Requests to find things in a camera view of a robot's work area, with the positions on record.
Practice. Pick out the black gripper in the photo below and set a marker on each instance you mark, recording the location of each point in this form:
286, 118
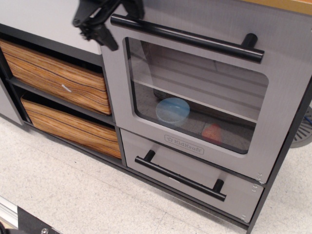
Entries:
91, 16

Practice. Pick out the black oven door handle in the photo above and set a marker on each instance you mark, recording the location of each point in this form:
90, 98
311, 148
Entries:
246, 50

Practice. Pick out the grey toy oven door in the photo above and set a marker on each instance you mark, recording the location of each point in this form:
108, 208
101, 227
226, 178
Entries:
253, 103

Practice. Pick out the upper wood pattern bin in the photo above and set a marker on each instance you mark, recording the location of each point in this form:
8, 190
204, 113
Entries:
74, 84

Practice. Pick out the wood pattern bin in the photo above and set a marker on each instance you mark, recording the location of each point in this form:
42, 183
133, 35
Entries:
71, 125
74, 84

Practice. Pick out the blue bowl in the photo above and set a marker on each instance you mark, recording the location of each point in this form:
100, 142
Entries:
172, 111

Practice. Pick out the toy kitchen cabinet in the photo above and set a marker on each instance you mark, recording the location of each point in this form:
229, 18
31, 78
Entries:
46, 27

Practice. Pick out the lower wood pattern bin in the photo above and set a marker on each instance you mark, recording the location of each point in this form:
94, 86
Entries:
71, 125

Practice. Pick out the red toy strawberry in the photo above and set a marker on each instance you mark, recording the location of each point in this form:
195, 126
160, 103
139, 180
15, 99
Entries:
212, 134

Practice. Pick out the grey lower drawer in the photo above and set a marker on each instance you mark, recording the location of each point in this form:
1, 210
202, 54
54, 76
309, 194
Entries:
242, 196

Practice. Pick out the grey round base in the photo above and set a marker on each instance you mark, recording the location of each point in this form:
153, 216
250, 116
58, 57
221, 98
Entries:
303, 135

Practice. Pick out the black drawer handle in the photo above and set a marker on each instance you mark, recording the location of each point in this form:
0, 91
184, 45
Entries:
214, 192

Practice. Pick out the aluminium rail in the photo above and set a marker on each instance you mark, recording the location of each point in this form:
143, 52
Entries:
8, 213

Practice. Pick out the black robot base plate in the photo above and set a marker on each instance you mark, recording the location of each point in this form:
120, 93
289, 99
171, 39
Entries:
32, 225

